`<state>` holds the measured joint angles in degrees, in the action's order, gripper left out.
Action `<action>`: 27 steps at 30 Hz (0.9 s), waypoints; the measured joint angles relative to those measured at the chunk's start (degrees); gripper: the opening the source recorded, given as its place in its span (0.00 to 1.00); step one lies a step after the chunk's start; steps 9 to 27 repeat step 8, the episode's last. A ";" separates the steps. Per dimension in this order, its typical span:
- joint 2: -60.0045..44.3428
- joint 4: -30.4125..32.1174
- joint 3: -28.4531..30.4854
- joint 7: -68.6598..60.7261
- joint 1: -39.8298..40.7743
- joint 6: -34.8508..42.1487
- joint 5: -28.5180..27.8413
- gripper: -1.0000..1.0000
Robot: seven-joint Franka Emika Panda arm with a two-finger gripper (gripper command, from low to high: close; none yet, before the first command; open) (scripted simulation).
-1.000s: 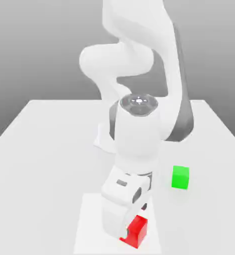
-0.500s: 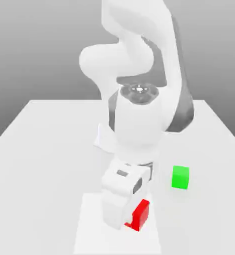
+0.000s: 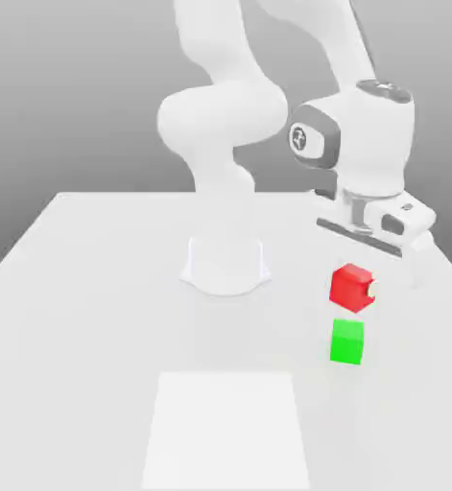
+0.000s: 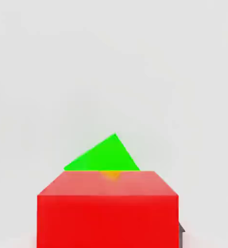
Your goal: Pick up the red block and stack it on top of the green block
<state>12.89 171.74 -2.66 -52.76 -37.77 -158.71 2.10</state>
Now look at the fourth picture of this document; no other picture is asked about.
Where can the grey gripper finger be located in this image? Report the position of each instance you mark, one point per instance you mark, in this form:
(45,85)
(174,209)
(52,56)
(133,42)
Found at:
(181,235)

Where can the small red cube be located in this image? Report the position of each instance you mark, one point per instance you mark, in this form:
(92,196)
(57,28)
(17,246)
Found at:
(108,217)

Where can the small green cube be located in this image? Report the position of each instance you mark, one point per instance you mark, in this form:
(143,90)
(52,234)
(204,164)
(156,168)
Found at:
(108,155)

